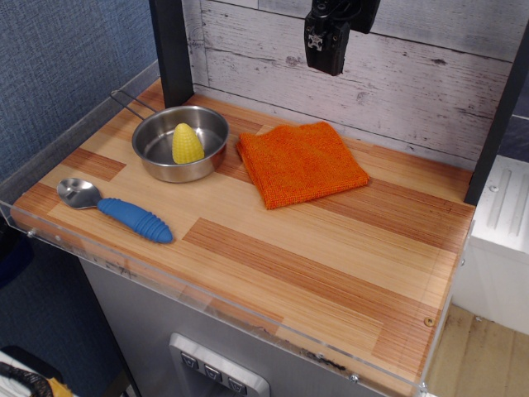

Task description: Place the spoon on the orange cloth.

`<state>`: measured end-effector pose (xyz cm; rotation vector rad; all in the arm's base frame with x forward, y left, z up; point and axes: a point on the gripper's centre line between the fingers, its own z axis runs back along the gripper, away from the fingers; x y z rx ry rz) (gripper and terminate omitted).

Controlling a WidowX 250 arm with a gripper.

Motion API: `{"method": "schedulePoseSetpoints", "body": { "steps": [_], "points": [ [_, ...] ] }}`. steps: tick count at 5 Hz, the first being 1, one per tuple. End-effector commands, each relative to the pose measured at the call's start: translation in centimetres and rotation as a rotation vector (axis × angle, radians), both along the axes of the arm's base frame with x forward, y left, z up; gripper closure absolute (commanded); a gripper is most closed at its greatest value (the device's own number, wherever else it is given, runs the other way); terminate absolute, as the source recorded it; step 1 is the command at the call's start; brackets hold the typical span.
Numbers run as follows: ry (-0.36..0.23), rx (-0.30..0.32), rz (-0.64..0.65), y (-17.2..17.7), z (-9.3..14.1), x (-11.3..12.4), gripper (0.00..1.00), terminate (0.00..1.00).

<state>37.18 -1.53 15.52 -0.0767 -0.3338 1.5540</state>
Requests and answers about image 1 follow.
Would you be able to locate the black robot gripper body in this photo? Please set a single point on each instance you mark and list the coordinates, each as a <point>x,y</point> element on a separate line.
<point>359,15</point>

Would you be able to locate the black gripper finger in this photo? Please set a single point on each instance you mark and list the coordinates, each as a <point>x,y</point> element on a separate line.
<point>336,50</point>
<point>315,38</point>

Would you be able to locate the blue handled metal spoon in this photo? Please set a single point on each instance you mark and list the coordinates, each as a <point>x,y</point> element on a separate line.
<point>81,194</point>

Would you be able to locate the orange folded cloth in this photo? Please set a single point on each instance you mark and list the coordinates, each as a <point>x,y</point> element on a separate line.
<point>290,165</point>

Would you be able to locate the small steel pot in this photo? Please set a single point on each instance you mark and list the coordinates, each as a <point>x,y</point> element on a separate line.
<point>153,138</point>

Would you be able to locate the yellow toy corn cob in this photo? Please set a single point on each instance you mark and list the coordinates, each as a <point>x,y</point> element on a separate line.
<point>186,147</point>

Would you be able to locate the white ridged side unit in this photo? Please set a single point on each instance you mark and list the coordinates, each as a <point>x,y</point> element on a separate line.
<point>492,281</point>

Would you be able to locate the clear acrylic table guard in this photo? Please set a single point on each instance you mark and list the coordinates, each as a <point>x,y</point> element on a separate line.
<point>337,296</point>

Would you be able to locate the grey dispenser button panel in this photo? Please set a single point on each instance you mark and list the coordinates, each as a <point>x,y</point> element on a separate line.
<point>205,372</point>

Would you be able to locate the yellow object bottom left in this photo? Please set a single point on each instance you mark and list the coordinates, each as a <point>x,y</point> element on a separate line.
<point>58,389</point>

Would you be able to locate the dark left vertical post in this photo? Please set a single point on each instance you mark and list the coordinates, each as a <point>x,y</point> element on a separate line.
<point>172,51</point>

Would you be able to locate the dark vertical post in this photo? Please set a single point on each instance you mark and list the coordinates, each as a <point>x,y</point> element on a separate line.
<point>505,38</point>
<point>172,51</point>

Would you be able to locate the dark right vertical post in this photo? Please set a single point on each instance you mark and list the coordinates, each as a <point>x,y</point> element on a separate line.
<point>505,38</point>

